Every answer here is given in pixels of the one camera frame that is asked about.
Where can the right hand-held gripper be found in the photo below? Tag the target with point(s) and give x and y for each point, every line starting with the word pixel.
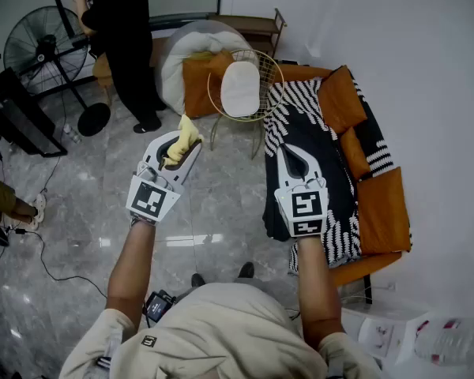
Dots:
pixel 306 205

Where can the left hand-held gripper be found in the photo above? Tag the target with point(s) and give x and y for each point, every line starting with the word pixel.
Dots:
pixel 150 200

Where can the yellow cloth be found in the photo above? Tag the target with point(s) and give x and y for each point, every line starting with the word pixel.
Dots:
pixel 183 140

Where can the white seat cushion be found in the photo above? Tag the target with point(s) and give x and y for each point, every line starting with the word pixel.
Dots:
pixel 240 89

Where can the person's left forearm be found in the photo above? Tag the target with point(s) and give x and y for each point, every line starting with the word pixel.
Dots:
pixel 132 267

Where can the person's right forearm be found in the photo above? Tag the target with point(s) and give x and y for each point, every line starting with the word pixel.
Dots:
pixel 318 286

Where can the black white striped blanket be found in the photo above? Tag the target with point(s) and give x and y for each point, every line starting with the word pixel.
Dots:
pixel 300 124

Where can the small orange sofa pillow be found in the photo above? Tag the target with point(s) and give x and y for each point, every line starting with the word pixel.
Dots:
pixel 354 154

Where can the clear plastic bottle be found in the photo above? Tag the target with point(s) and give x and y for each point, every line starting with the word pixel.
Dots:
pixel 72 133

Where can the wooden bench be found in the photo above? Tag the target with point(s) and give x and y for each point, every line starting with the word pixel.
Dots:
pixel 100 71

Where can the person's black right shoe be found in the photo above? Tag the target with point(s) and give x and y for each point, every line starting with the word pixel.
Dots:
pixel 246 270

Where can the person's black shoe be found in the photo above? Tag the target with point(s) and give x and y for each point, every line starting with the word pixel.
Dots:
pixel 198 280
pixel 246 270

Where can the orange sofa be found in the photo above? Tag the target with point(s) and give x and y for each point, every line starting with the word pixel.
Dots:
pixel 363 267

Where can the person's black left shoe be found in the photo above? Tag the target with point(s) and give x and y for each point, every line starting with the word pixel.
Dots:
pixel 198 280

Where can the grey round armchair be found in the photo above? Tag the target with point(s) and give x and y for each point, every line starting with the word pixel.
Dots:
pixel 205 28

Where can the black waist device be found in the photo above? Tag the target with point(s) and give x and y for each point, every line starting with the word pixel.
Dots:
pixel 158 306

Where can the wooden shelf rack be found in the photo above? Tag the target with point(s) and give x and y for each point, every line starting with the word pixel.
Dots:
pixel 256 26

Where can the black table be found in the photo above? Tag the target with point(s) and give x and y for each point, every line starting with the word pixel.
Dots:
pixel 19 121

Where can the black floor fan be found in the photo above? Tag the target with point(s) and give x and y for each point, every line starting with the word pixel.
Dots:
pixel 43 49

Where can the person's beige shirt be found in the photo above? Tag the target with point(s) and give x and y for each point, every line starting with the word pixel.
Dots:
pixel 221 330

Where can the white paper sheet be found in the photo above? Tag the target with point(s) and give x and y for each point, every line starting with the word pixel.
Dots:
pixel 381 336

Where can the clear plastic packet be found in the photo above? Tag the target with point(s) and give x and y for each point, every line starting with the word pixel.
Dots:
pixel 446 342

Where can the black window frame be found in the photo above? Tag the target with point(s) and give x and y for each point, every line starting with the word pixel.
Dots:
pixel 181 17

